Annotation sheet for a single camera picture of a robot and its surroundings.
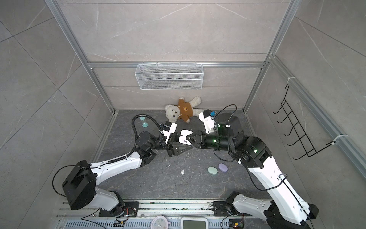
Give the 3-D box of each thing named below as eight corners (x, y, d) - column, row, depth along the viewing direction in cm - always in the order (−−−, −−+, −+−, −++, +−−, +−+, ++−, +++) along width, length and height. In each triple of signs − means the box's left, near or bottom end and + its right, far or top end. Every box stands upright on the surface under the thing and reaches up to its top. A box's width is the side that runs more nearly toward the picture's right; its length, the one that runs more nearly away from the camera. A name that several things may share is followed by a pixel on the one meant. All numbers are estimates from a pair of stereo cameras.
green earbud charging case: (208, 174, 87) (208, 173, 85) (207, 167, 90) (208, 166, 88) (217, 174, 87) (218, 173, 85) (216, 167, 90) (217, 166, 88)
